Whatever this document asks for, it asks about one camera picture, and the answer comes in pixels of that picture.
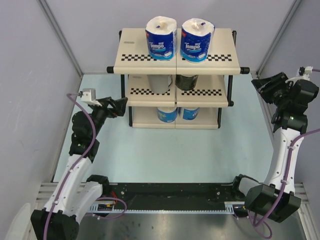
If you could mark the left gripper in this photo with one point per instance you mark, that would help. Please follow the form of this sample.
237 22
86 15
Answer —
119 105

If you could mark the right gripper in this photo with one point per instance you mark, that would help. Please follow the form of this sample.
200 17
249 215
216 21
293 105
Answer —
264 87

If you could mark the grey paper roll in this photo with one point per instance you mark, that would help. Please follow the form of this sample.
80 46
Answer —
160 83

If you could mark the light blue paper roll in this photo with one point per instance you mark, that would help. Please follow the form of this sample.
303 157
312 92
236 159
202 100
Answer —
188 114
167 114

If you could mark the beige three-tier shelf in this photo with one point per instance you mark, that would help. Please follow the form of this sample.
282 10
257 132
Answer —
212 91

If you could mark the dark green paper roll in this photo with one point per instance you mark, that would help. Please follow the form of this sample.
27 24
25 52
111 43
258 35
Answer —
186 82

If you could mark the Tempo dark blue paper roll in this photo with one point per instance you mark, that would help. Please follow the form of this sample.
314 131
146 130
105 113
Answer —
161 37

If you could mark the dark blue paper roll front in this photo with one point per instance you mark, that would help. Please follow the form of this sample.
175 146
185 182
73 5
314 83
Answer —
196 37

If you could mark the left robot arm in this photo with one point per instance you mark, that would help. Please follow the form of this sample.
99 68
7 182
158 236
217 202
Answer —
62 214

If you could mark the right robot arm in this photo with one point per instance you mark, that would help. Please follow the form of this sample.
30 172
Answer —
275 197

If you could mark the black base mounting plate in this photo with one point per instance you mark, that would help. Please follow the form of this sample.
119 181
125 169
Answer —
128 191

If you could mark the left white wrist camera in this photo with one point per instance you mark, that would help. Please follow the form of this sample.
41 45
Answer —
88 96

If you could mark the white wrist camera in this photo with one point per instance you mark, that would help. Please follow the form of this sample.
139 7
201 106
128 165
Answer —
302 74
88 96

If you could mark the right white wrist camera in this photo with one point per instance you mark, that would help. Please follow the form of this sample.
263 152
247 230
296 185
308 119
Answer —
302 74

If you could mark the white slotted cable duct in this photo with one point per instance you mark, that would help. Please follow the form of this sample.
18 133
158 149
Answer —
225 207

